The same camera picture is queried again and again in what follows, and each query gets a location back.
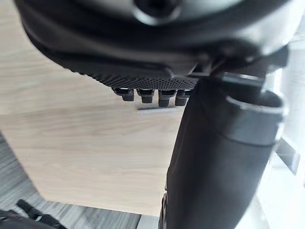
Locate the dark robot foot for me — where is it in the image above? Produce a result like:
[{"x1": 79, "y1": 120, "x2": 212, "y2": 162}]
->
[{"x1": 0, "y1": 198, "x2": 63, "y2": 229}]

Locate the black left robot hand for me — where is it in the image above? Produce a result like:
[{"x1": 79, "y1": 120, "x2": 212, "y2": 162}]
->
[{"x1": 14, "y1": 0, "x2": 305, "y2": 229}]

